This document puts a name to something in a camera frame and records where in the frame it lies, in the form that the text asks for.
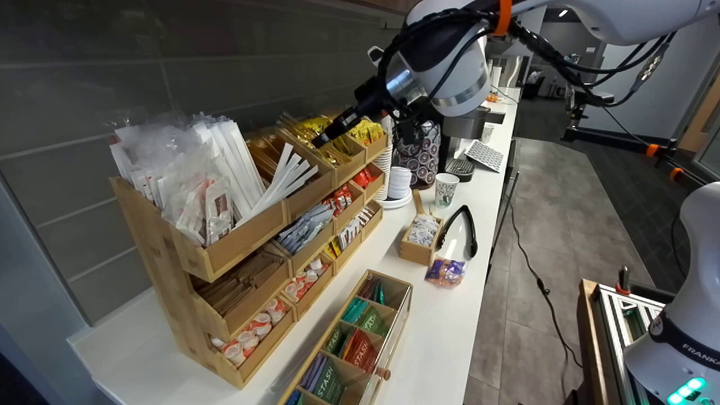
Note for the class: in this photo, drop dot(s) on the wooden door frame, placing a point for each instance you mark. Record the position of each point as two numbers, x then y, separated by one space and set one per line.
694 124

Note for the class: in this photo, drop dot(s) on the blue green tea bags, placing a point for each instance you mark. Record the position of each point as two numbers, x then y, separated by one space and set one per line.
324 380

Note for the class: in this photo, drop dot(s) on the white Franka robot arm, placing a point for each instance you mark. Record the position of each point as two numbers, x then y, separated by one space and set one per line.
463 80

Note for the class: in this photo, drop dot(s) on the yellow sweetener packets pile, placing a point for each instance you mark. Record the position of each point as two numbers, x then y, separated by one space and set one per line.
369 134
309 127

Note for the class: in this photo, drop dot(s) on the black plastic tongs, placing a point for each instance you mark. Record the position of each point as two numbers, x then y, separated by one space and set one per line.
453 228

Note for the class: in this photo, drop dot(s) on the long wooden tea box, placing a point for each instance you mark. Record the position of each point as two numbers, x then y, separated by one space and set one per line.
398 318

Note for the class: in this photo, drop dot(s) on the black coffee machine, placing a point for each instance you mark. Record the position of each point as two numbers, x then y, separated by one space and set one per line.
474 127

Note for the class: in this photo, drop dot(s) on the small wooden box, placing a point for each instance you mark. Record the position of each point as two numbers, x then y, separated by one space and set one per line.
413 252

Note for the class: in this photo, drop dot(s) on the white creamer cups pile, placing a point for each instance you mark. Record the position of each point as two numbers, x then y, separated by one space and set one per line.
420 232

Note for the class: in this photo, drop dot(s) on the white lids stack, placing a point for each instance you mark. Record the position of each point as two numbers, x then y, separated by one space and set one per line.
398 182

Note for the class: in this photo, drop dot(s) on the tiered bamboo organizer holder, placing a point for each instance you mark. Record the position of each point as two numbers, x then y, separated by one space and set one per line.
159 254

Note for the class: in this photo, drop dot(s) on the grey packets pile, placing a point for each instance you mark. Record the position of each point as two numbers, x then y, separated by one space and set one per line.
303 228

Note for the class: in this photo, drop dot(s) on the purple orange snack packet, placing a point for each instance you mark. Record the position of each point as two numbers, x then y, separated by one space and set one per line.
446 272

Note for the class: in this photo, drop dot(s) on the grey tablet device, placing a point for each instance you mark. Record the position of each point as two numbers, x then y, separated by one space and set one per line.
483 156

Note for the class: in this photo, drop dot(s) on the black stand with orange feet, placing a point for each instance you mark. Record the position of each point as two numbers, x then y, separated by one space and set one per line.
599 137

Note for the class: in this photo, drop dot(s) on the tall white cup stack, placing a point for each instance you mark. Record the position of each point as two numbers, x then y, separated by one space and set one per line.
386 159

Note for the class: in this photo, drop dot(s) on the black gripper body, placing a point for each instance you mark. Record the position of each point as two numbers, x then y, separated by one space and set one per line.
377 96

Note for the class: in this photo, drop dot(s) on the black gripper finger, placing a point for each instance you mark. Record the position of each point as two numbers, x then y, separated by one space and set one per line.
333 127
341 129

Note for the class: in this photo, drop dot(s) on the green patterned paper cup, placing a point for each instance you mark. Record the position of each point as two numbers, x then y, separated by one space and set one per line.
446 192

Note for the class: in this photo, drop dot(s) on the red packets pile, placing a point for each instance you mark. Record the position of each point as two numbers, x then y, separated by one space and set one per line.
341 199
365 178

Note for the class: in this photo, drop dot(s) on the coffee pod carousel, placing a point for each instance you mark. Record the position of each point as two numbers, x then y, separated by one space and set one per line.
418 159

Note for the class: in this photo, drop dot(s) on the white second robot base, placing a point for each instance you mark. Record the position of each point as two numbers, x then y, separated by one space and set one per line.
698 300

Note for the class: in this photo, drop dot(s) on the white packets pile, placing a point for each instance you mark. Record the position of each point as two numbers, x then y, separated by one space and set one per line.
352 234

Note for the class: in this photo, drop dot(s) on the red tea bags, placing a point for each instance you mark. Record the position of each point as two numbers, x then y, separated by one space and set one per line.
357 349

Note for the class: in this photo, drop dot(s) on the white creamer cups row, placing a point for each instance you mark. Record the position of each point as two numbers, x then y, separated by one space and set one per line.
249 331
303 285

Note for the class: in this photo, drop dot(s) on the teal tea bags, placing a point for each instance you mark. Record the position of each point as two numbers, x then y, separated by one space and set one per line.
378 294

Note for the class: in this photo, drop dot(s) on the white wrapped straws bundle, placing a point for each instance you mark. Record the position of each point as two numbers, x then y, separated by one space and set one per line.
282 177

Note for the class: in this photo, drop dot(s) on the white cup stacks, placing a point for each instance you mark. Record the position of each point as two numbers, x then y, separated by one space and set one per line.
501 74

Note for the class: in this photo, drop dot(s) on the long brown sticks bundle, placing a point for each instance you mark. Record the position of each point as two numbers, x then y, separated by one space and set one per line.
238 285

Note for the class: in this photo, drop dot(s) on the clear plastic cutlery packets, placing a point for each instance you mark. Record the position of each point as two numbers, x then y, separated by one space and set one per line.
180 172

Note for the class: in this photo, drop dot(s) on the brown wooden stir sticks bundle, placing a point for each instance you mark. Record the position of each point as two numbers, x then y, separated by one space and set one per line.
261 154

